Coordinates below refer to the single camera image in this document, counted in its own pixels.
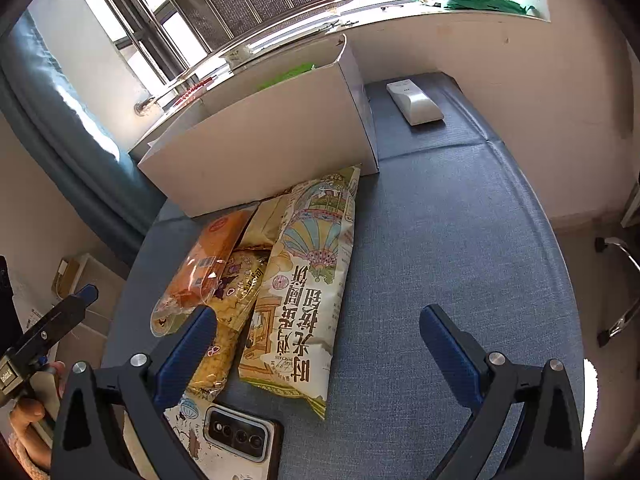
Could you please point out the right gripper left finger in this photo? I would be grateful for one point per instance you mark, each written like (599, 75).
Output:
(88, 443)

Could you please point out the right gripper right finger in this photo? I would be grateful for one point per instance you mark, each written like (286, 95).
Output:
(547, 440)

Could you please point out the orange cracker pack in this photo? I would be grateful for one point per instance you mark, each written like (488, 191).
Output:
(199, 275)

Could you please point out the large rice cake bag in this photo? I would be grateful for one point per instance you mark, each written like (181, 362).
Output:
(290, 343)

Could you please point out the golden biscuit bag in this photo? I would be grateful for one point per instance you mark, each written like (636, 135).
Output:
(237, 291)

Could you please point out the green seaweed snack bag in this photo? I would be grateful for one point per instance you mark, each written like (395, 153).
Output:
(289, 74)

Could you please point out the left hand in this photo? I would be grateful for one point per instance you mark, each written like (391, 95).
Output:
(28, 447)

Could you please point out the metal chair leg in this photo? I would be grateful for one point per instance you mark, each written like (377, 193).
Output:
(620, 298)

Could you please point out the teal curtain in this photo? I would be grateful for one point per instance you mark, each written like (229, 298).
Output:
(98, 178)

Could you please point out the white cardboard box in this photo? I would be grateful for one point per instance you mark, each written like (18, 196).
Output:
(235, 144)

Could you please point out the white remote control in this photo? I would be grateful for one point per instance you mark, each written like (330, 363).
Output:
(416, 107)

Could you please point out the green plastic bags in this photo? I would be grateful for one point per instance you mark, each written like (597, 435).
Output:
(501, 6)

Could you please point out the smartphone with camera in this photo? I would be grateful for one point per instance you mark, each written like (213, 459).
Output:
(242, 446)

